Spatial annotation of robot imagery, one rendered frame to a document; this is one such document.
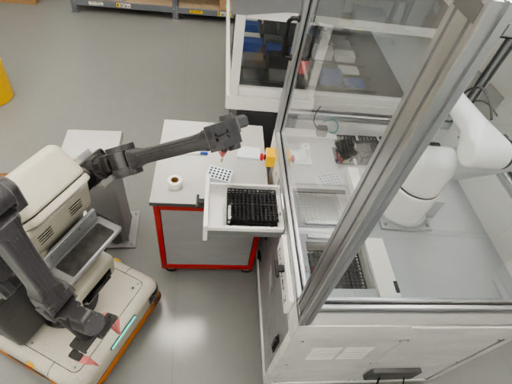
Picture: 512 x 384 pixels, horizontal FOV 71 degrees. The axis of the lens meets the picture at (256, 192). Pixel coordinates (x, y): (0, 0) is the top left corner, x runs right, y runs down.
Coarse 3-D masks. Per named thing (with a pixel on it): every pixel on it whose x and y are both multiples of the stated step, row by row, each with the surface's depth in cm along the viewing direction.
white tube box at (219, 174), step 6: (210, 168) 182; (216, 168) 184; (222, 168) 183; (210, 174) 180; (216, 174) 182; (222, 174) 181; (228, 174) 182; (210, 180) 180; (216, 180) 179; (222, 180) 178; (228, 180) 179
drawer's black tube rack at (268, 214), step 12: (240, 192) 162; (252, 192) 162; (264, 192) 163; (240, 204) 157; (252, 204) 157; (264, 204) 158; (276, 204) 159; (240, 216) 152; (252, 216) 153; (264, 216) 154; (276, 216) 155
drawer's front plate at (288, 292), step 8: (280, 240) 147; (280, 248) 147; (280, 256) 146; (288, 256) 139; (288, 264) 137; (280, 272) 145; (288, 272) 135; (280, 280) 144; (288, 280) 133; (288, 288) 131; (288, 296) 129; (288, 304) 129; (288, 312) 135
